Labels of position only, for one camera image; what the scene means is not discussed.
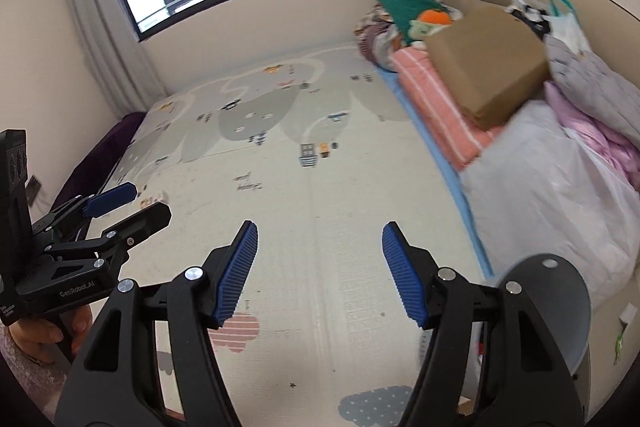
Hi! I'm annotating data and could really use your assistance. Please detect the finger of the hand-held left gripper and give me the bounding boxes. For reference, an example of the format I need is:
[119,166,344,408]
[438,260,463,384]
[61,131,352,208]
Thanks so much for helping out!
[31,182,139,240]
[42,202,173,275]

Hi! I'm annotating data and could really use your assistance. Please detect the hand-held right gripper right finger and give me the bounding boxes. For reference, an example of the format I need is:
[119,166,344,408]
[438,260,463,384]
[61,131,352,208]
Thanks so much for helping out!
[381,221,586,427]

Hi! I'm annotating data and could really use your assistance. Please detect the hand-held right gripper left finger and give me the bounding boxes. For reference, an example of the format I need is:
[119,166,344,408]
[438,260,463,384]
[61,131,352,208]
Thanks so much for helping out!
[55,220,259,427]

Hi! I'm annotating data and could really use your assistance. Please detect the person's left forearm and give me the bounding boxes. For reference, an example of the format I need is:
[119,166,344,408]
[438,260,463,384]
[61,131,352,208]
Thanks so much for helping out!
[0,339,76,425]

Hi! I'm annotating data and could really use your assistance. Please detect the person's left hand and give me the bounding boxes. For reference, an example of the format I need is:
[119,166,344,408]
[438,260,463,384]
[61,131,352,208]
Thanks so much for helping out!
[0,304,96,365]

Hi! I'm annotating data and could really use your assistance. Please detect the purple velvet cloth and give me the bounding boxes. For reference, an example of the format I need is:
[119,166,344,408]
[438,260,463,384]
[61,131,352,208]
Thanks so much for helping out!
[50,112,148,214]

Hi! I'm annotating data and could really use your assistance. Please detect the blue bed sheet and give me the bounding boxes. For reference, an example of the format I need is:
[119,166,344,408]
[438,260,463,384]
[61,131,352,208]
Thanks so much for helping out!
[376,68,497,282]

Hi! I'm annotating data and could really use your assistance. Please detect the printed play mat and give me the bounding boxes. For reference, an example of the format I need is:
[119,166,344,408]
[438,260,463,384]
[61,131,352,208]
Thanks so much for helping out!
[107,42,493,418]

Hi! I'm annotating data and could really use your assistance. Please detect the grey window curtain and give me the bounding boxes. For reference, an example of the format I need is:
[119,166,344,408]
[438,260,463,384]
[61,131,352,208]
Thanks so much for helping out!
[50,0,167,128]

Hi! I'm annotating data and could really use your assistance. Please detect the large white plastic bag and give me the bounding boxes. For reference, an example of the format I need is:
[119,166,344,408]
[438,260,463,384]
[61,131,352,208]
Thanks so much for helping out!
[459,98,640,310]

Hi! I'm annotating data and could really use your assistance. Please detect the pink striped blanket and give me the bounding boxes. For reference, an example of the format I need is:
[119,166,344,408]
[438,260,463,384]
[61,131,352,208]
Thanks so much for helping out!
[389,46,503,171]

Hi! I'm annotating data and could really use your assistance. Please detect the brown cardboard box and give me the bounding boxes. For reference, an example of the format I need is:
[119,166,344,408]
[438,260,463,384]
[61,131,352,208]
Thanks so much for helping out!
[425,4,551,130]

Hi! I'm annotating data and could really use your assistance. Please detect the pink satin quilt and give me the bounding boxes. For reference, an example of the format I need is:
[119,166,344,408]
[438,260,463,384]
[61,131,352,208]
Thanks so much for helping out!
[544,81,640,194]

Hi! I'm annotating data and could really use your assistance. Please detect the orange green plush toy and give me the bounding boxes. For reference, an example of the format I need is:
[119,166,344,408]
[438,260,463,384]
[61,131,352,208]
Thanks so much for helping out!
[409,8,454,44]

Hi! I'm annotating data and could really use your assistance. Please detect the grey quilted blanket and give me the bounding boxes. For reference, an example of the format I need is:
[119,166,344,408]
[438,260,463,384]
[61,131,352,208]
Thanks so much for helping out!
[544,34,640,160]

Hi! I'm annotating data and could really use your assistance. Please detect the green knitted cloth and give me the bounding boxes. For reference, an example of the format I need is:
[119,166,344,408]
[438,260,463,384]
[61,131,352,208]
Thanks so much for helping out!
[376,0,437,46]

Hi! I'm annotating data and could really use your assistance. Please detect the black white cloth bundle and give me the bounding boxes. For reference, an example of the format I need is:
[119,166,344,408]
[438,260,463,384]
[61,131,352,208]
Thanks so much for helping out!
[506,0,552,40]

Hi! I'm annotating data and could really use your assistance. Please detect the grey wall socket panel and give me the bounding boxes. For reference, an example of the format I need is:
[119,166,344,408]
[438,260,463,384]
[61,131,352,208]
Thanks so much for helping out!
[25,174,44,208]

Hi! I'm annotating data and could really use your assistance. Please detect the white bag green handles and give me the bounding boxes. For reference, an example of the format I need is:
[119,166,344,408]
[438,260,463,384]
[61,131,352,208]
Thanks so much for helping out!
[545,0,587,58]

